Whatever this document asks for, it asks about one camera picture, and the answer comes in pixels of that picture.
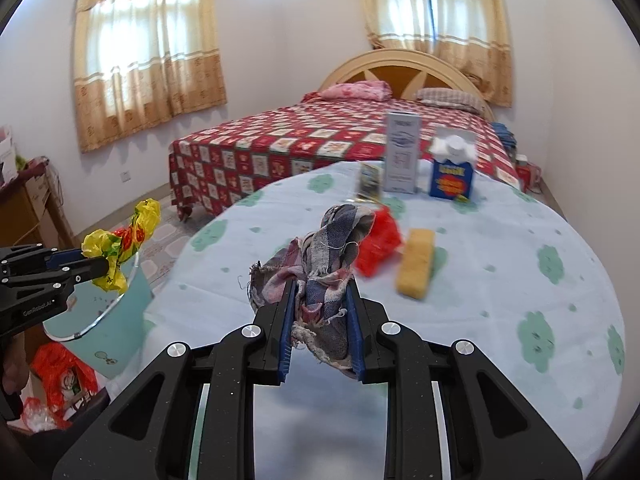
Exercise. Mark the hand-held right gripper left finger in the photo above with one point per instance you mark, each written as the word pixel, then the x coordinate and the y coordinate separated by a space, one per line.
pixel 285 340

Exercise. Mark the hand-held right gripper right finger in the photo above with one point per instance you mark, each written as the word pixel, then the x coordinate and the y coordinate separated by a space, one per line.
pixel 354 340

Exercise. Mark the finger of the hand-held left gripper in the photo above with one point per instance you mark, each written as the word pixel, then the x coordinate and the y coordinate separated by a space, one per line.
pixel 62 258
pixel 75 274

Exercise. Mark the yellow plastic bag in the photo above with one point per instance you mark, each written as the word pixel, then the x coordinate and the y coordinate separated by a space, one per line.
pixel 100 245

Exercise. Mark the light blue trash bin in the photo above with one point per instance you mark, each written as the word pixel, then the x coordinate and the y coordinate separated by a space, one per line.
pixel 115 330

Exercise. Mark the grey plaid cloth rag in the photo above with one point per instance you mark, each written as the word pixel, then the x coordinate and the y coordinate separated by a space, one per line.
pixel 320 245

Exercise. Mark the person's left hand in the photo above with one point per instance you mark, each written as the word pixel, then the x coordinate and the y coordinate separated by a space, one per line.
pixel 17 360

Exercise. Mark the wooden cabinet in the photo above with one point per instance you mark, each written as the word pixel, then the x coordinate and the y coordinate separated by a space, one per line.
pixel 30 220

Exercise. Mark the orange bag on floor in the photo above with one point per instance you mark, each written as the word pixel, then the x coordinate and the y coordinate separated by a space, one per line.
pixel 50 360

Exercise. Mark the orange plastic bag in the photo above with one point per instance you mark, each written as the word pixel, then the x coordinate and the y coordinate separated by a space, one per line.
pixel 380 247

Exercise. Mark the yellow sponge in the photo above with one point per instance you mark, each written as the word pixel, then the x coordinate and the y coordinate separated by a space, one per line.
pixel 415 265

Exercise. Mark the clear red printed bag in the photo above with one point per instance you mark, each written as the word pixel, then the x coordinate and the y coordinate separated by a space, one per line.
pixel 45 415

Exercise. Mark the white box on cabinet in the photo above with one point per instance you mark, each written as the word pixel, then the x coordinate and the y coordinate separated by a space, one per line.
pixel 7 157

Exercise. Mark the small printed card packet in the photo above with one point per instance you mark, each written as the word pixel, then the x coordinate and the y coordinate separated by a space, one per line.
pixel 369 180

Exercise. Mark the bed with red checked bedspread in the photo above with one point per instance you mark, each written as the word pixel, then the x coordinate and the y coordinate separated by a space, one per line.
pixel 260 155

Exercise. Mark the blue carton with white cap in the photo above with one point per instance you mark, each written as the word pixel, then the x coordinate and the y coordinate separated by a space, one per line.
pixel 452 180

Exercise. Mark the tall white box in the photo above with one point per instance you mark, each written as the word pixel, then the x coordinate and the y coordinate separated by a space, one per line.
pixel 401 152

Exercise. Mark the wide beige curtain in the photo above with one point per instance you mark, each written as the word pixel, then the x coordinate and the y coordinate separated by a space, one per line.
pixel 145 60

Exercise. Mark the small red box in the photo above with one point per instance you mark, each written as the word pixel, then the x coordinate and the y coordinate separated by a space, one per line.
pixel 525 175

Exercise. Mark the pink pillow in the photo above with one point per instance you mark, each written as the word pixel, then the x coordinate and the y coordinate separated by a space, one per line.
pixel 355 90

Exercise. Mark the stack of blue items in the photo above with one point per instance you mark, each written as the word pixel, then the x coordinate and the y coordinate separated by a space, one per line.
pixel 504 134

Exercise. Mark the plaid pillow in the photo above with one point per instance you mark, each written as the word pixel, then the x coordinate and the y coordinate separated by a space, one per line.
pixel 450 99

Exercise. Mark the narrow beige curtain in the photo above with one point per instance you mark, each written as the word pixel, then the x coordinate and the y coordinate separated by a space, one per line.
pixel 475 20

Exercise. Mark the white wall socket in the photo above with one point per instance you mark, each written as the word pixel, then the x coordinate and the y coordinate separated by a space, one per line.
pixel 125 176

